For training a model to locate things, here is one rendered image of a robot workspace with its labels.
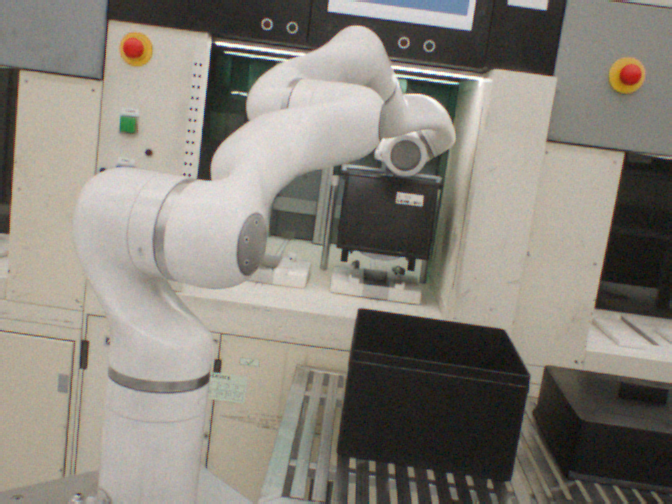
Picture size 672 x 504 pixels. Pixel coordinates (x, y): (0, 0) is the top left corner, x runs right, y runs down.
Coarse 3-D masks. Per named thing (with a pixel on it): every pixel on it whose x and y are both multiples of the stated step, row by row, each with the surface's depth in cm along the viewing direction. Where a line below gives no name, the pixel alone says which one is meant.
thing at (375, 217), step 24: (360, 168) 186; (360, 192) 177; (384, 192) 177; (408, 192) 177; (432, 192) 177; (360, 216) 177; (384, 216) 177; (408, 216) 177; (432, 216) 177; (360, 240) 177; (384, 240) 177; (408, 240) 177; (408, 264) 197
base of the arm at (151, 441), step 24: (120, 408) 89; (144, 408) 88; (168, 408) 88; (192, 408) 90; (120, 432) 89; (144, 432) 88; (168, 432) 89; (192, 432) 91; (120, 456) 89; (144, 456) 89; (168, 456) 90; (192, 456) 92; (120, 480) 90; (144, 480) 89; (168, 480) 90; (192, 480) 93
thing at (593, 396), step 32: (544, 384) 147; (576, 384) 140; (608, 384) 143; (640, 384) 135; (544, 416) 144; (576, 416) 125; (608, 416) 126; (640, 416) 127; (576, 448) 124; (608, 448) 123; (640, 448) 123; (608, 480) 124; (640, 480) 124
